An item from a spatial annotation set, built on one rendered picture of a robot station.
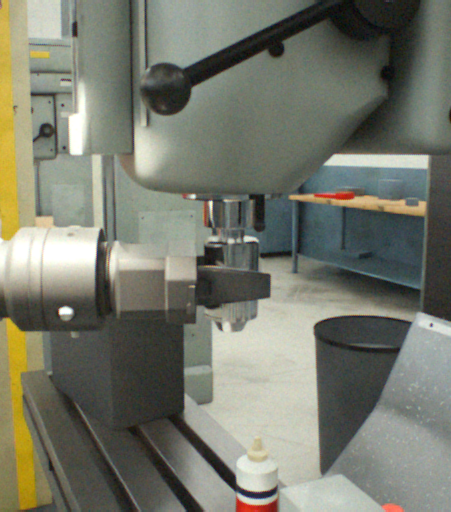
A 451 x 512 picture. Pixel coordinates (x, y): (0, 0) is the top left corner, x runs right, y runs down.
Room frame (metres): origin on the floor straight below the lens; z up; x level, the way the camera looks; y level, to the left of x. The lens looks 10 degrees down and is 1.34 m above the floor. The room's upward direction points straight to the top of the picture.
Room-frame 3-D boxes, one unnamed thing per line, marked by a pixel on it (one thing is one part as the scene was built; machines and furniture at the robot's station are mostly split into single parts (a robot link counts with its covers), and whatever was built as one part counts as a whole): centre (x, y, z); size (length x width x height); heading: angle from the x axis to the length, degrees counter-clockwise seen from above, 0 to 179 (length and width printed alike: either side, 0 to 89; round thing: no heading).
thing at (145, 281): (0.51, 0.09, 1.23); 0.13 x 0.12 x 0.10; 4
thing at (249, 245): (0.52, -0.01, 1.26); 0.05 x 0.05 x 0.01
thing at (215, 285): (0.49, -0.01, 1.23); 0.06 x 0.02 x 0.03; 94
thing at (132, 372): (0.90, 0.17, 1.07); 0.22 x 0.12 x 0.20; 37
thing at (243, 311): (0.52, -0.01, 1.23); 0.05 x 0.05 x 0.06
